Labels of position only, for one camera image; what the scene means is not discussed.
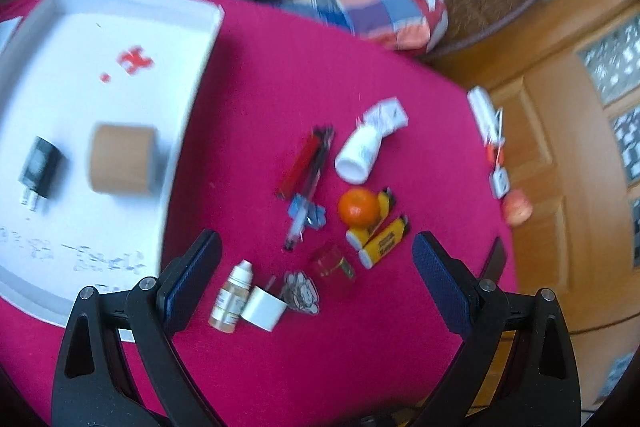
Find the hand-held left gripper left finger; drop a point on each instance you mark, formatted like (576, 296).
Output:
(187, 279)

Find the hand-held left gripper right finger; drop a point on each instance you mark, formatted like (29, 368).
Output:
(440, 282)

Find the small dropper bottle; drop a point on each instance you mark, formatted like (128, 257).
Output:
(230, 302)

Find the yellow lighter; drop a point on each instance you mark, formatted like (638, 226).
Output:
(385, 242)
(367, 229)

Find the small red jar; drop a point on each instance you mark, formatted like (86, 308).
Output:
(332, 268)

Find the white plastic bottle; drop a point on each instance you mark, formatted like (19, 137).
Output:
(357, 154)

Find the red lighter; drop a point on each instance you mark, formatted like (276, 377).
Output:
(300, 164)

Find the black pen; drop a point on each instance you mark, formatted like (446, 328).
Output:
(315, 174)

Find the white shallow tray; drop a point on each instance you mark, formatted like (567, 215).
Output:
(75, 87)

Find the black flat object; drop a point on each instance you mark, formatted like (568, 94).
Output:
(496, 259)

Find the red apple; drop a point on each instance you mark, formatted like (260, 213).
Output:
(517, 208)

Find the orange mandarin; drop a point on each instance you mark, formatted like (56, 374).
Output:
(358, 208)

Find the brown tape roll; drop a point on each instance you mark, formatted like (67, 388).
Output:
(122, 159)

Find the blue clip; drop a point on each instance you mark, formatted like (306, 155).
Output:
(307, 213)

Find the orange white small tool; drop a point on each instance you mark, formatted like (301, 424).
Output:
(495, 153)

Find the crumpled white paper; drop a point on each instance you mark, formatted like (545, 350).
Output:
(385, 114)

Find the black charger plug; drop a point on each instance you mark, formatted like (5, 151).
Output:
(40, 167)

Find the wooden door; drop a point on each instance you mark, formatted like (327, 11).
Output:
(560, 132)

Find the red tablecloth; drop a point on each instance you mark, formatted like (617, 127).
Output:
(260, 82)

